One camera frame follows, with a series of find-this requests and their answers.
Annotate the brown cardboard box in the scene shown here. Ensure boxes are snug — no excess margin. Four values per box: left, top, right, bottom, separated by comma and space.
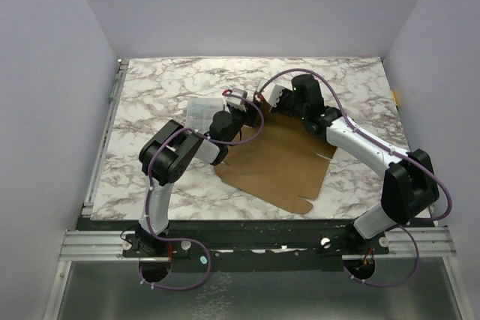
214, 102, 336, 215

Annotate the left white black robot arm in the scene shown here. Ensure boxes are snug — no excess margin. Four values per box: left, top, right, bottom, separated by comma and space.
135, 103, 264, 256

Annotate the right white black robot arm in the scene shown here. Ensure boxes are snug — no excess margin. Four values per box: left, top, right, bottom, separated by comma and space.
260, 74, 440, 253

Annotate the clear plastic screw organizer box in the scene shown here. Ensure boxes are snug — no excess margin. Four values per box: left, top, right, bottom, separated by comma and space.
185, 97, 224, 133

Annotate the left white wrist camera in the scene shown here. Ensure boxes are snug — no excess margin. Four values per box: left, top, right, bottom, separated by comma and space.
222, 88, 248, 112

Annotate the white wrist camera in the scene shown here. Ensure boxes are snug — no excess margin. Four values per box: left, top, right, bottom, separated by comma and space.
222, 88, 248, 112
254, 79, 285, 108

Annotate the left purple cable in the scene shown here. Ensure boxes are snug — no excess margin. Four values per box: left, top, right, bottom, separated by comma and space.
138, 89, 266, 292

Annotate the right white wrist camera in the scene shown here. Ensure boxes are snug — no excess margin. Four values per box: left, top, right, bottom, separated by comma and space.
254, 79, 285, 108

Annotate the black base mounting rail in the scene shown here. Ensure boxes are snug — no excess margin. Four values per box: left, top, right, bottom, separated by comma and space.
123, 220, 389, 273

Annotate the aluminium extrusion frame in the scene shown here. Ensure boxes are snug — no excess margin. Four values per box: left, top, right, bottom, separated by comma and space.
40, 58, 131, 320

